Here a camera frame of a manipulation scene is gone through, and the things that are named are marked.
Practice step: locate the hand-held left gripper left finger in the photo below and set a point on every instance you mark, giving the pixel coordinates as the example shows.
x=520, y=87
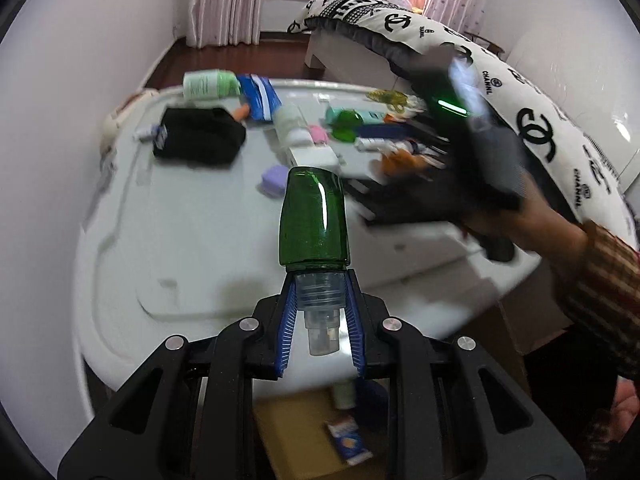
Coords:
x=286, y=325

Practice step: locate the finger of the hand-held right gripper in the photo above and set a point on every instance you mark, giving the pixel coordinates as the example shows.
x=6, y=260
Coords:
x=400, y=187
x=420, y=212

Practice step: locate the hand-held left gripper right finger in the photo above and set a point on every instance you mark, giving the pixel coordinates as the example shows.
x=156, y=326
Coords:
x=356, y=325

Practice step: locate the green translucent cap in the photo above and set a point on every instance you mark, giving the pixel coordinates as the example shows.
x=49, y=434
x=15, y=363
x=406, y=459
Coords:
x=346, y=127

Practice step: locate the green glass bottle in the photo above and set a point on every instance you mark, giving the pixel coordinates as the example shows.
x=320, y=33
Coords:
x=310, y=220

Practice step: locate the cardboard box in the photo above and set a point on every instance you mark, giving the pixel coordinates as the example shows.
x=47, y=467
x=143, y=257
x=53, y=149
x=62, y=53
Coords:
x=290, y=435

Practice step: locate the person's right forearm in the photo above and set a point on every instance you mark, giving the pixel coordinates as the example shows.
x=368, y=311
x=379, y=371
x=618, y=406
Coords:
x=595, y=265

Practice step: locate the orange wrapper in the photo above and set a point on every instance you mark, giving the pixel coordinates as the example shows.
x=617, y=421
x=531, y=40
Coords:
x=400, y=162

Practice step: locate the white tube with red print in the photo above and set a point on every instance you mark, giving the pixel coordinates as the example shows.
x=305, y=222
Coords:
x=372, y=145

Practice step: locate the dark blue flat item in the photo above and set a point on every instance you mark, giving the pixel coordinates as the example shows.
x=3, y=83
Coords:
x=382, y=132

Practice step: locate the teal tube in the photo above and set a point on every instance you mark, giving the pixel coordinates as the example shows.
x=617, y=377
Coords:
x=372, y=117

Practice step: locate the yellow hair clip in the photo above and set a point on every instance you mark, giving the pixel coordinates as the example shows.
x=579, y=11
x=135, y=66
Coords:
x=387, y=96

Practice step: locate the small white box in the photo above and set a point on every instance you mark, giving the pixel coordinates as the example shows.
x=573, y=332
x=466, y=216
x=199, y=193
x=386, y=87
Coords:
x=312, y=158

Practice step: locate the white plastic storage box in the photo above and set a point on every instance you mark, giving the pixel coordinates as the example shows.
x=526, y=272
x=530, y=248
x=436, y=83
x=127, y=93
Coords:
x=200, y=250

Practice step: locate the blue and white sachet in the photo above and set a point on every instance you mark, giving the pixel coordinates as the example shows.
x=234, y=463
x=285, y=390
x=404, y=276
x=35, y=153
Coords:
x=350, y=441

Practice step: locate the purple plastic piece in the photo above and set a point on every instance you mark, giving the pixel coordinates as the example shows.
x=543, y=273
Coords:
x=272, y=181

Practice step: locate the white jar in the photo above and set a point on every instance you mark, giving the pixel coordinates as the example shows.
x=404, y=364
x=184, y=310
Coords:
x=289, y=120

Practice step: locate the blue and white packet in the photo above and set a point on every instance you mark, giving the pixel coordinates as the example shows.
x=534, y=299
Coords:
x=257, y=96

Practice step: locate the small orange item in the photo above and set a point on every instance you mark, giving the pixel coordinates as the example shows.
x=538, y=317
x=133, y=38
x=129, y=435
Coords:
x=241, y=112

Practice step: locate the black pouch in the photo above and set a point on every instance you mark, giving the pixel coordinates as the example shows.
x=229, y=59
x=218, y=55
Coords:
x=197, y=135

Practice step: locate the green and white lotion bottle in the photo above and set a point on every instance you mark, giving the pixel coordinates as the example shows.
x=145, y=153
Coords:
x=205, y=85

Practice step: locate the person's body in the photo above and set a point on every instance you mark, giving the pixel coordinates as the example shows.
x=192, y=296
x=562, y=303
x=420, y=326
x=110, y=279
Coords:
x=570, y=400

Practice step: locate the white and blue tube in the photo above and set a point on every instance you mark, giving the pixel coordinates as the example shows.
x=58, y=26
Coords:
x=147, y=133

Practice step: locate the pink striped curtain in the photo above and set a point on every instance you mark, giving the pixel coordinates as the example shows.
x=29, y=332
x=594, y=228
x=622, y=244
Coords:
x=230, y=0

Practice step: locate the white bed frame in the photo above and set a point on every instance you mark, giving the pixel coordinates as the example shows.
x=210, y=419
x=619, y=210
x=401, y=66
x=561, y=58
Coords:
x=345, y=55

